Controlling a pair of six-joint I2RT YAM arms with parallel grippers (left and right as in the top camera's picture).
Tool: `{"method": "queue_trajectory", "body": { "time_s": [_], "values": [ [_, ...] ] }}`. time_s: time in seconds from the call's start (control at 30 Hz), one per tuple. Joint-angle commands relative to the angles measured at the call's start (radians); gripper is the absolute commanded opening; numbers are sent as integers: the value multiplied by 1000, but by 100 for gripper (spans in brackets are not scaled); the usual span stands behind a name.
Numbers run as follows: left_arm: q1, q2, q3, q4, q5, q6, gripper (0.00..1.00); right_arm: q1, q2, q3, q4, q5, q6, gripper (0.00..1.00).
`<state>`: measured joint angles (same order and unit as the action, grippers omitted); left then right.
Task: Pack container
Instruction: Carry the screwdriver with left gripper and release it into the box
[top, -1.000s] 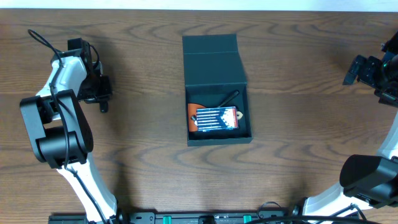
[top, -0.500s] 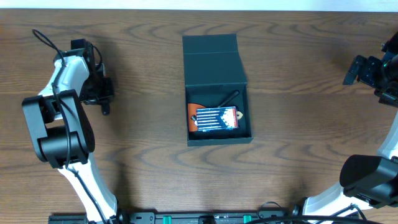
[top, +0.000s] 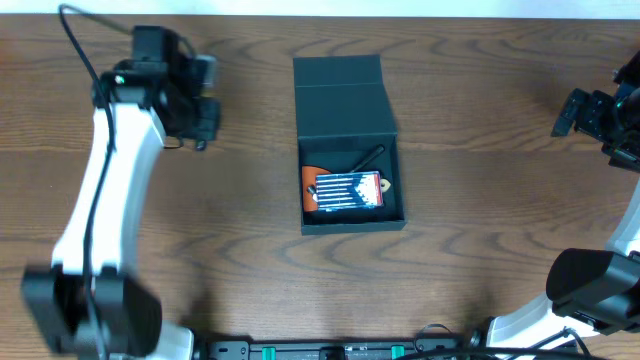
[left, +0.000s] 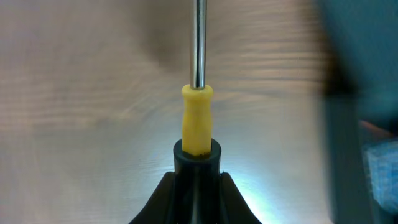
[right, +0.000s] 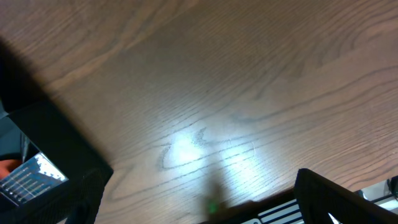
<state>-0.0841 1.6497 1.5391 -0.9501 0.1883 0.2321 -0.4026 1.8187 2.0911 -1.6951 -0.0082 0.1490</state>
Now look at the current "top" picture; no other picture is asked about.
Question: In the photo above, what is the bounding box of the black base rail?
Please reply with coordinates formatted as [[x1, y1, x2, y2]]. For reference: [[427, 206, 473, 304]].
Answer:
[[194, 324, 591, 360]]

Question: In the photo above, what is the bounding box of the blue precision screwdriver set case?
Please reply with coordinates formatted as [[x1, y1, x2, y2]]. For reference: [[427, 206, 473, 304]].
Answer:
[[308, 171, 383, 212]]

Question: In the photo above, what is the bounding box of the small steel claw hammer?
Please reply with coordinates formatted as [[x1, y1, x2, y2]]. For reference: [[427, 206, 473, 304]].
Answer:
[[303, 145, 385, 197]]

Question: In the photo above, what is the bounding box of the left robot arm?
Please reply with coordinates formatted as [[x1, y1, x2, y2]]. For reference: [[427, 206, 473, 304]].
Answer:
[[21, 26, 220, 359]]

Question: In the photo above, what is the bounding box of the dark green box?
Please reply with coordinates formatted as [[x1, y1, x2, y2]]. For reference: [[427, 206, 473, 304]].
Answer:
[[293, 55, 406, 235]]

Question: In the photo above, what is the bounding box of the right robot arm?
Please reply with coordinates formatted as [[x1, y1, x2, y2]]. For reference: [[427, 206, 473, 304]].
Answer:
[[471, 56, 639, 359]]

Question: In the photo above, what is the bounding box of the orange scraper wooden handle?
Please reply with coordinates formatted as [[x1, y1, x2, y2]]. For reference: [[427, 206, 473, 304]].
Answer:
[[301, 165, 392, 213]]

